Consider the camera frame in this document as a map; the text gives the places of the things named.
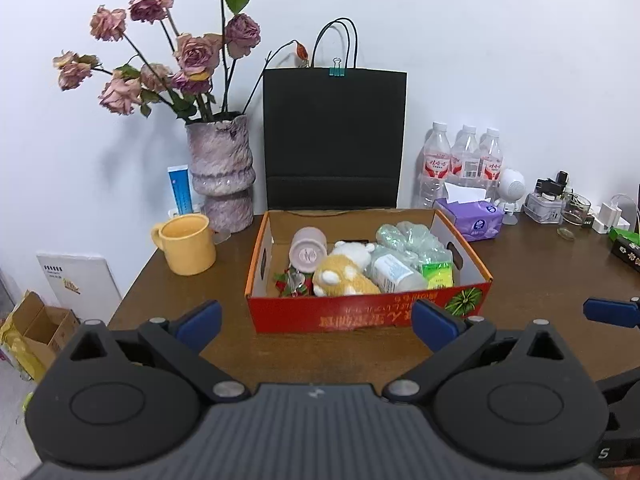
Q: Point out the white pill bottle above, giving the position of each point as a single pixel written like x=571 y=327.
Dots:
x=395 y=272

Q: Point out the small clear dish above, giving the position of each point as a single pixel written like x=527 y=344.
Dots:
x=222 y=237

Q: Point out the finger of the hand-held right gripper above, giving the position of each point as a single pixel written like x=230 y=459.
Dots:
x=607 y=310
x=625 y=395

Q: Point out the white board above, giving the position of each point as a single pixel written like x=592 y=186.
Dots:
x=75 y=285

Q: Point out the teal binder clip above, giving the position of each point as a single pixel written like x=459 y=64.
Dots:
x=336 y=72

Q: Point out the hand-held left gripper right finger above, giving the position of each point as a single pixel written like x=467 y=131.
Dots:
x=435 y=325

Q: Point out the dried rosehip stem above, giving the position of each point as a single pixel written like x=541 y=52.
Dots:
x=301 y=51

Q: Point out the black and green box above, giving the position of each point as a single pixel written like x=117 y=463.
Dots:
x=627 y=252

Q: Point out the clear acrylic organizer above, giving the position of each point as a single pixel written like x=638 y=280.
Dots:
x=542 y=209

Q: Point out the small clear lid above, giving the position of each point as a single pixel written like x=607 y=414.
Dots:
x=566 y=233

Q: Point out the white and orange plush toy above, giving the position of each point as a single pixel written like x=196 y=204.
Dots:
x=340 y=275

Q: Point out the mottled pink ceramic vase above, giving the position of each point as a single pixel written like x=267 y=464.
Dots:
x=220 y=160

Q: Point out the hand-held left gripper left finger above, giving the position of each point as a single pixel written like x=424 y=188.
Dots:
x=200 y=322

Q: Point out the blue and white tube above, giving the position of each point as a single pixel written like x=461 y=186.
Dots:
x=180 y=190

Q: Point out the clear glass cup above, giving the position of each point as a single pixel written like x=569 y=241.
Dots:
x=575 y=210

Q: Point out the white robot figure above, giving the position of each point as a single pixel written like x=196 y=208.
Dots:
x=512 y=185

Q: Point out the red cardboard box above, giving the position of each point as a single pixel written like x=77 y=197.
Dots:
x=300 y=315

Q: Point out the white charger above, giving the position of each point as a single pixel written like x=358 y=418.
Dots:
x=610 y=217

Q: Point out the clear water bottle red label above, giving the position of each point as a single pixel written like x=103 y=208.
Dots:
x=434 y=170
x=491 y=165
x=465 y=160

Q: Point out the dried pink rose bouquet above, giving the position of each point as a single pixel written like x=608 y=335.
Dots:
x=195 y=55

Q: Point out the small green box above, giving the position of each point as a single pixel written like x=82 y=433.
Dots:
x=437 y=275

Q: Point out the open cardboard box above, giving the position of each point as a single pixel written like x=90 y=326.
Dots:
x=40 y=330

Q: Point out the purple tissue pack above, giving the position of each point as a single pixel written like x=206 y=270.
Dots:
x=475 y=222

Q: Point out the small black printed box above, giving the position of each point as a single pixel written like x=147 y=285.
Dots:
x=589 y=221

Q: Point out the pink cup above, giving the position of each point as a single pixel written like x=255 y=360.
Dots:
x=307 y=255

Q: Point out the red and green wrapper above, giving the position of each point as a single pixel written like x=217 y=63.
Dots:
x=290 y=282

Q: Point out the black paper bag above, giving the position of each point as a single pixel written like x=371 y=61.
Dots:
x=335 y=135

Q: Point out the yellow mug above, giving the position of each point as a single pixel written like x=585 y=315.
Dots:
x=192 y=255

